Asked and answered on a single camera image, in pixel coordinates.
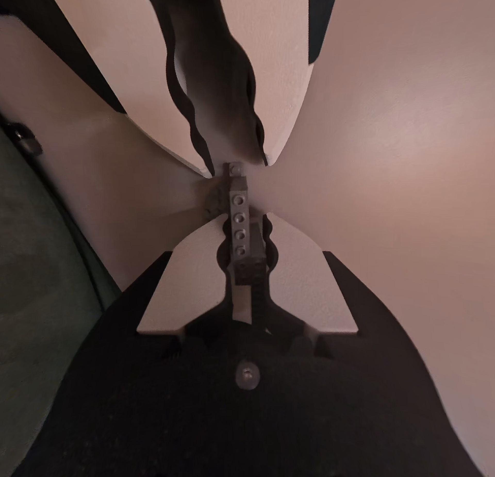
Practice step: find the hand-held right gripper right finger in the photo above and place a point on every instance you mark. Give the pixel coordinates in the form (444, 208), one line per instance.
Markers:
(305, 287)

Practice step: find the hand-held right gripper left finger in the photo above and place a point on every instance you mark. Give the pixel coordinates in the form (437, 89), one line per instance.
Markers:
(185, 287)

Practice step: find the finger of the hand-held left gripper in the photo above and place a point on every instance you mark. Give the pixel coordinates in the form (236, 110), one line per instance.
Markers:
(278, 59)
(116, 40)

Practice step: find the small light grey plate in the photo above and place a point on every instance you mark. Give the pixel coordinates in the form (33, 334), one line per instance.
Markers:
(234, 169)

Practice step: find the green sweatshirt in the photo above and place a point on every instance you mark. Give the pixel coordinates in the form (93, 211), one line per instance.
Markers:
(34, 272)

